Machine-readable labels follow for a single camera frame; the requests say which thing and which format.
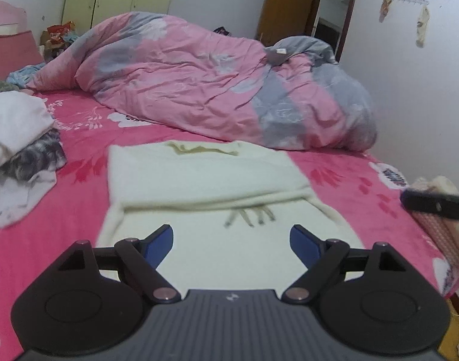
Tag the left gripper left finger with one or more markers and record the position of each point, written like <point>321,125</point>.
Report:
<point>140,260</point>

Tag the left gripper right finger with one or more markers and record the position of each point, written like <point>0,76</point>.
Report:
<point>322,259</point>

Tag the cream fleece sweater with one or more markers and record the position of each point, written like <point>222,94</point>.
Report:
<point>231,207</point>

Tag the pile of white clothes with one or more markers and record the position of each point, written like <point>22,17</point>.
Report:
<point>30,153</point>

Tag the pink floral bed blanket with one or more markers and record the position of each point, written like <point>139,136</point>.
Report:
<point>363,190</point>

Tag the pink grey floral duvet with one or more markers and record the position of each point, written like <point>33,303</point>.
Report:
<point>160,68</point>

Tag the light blue garment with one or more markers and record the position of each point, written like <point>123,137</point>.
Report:
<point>22,77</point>

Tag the red snack bag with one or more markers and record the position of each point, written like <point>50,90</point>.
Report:
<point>57,38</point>

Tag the dark red cushion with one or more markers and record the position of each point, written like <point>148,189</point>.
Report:
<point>18,51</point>

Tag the brown wooden door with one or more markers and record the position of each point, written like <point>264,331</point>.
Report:
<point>284,18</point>

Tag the pink white bed headboard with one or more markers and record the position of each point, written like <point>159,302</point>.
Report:
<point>13,20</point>

